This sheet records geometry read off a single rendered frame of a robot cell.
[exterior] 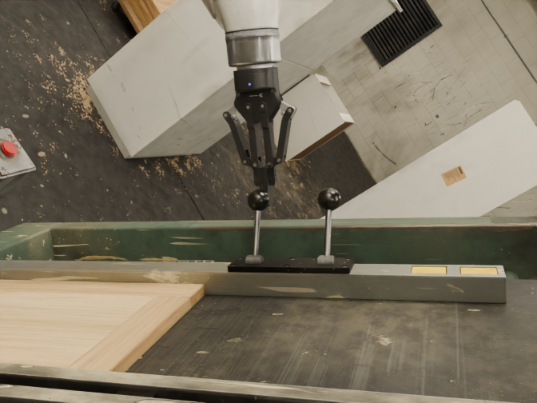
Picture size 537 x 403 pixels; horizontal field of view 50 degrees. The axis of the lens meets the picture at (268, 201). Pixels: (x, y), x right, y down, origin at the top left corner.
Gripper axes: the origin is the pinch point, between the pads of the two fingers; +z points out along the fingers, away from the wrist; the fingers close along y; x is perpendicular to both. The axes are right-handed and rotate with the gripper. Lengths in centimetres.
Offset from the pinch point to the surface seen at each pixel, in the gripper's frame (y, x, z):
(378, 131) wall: 71, -785, 77
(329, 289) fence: -12.7, 12.3, 14.1
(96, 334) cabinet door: 16.5, 31.4, 14.1
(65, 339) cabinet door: 20.2, 33.3, 14.1
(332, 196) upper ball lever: -12.8, 6.1, 0.9
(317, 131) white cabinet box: 94, -466, 39
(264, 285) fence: -2.1, 12.3, 13.7
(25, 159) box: 63, -16, -5
